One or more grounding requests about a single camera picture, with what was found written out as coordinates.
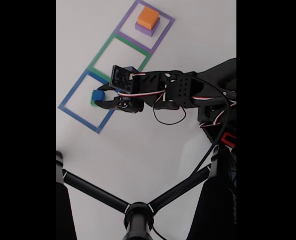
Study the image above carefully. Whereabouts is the small blue cube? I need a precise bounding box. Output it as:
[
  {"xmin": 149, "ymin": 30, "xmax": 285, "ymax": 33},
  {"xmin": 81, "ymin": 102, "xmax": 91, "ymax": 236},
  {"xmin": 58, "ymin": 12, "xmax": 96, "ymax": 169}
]
[{"xmin": 92, "ymin": 89, "xmax": 106, "ymax": 102}]

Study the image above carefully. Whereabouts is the orange block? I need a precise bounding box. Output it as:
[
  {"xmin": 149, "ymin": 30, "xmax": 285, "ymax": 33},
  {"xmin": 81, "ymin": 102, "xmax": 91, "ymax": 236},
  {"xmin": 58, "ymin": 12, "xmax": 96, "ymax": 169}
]
[{"xmin": 137, "ymin": 6, "xmax": 160, "ymax": 30}]

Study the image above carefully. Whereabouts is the green tape square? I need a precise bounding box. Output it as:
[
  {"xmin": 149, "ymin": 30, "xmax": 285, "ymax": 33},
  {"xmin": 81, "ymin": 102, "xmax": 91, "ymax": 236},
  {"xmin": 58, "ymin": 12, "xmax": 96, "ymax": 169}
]
[{"xmin": 87, "ymin": 31, "xmax": 152, "ymax": 85}]

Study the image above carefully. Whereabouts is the blue tape square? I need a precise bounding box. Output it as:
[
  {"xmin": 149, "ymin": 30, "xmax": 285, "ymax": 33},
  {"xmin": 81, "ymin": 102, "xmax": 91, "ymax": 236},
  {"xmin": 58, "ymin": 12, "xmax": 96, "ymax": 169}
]
[{"xmin": 58, "ymin": 69, "xmax": 115, "ymax": 135}]

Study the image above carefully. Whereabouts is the purple tape square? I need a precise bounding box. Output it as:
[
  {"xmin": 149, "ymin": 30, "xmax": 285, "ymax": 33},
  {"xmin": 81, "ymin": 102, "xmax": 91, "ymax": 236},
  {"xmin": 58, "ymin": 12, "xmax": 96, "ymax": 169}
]
[{"xmin": 114, "ymin": 0, "xmax": 176, "ymax": 55}]

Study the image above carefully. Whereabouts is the purple block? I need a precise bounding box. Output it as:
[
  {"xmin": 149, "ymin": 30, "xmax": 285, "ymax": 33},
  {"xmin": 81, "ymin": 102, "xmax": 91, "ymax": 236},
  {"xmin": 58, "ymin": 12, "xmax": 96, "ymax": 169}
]
[{"xmin": 135, "ymin": 17, "xmax": 161, "ymax": 38}]

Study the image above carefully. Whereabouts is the red clamp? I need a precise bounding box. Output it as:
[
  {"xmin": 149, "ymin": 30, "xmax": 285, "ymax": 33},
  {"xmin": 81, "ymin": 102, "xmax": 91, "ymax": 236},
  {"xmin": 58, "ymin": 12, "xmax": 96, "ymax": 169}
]
[{"xmin": 220, "ymin": 132, "xmax": 237, "ymax": 149}]

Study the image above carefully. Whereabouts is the red white servo wire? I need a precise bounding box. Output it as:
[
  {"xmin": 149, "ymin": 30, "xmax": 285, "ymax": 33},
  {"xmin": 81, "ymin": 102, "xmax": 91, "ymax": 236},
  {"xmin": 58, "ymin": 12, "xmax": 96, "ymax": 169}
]
[
  {"xmin": 200, "ymin": 109, "xmax": 228, "ymax": 129},
  {"xmin": 117, "ymin": 72, "xmax": 237, "ymax": 126}
]

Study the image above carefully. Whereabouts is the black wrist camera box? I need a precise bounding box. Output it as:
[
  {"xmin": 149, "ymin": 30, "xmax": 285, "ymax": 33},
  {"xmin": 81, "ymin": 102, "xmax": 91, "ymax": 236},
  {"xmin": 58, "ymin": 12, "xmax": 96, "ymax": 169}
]
[{"xmin": 109, "ymin": 65, "xmax": 139, "ymax": 95}]

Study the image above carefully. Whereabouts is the black camera tripod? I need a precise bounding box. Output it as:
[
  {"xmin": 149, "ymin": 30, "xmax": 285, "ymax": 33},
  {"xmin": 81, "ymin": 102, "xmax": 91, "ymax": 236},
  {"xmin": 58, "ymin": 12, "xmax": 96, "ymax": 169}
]
[{"xmin": 56, "ymin": 146, "xmax": 237, "ymax": 240}]

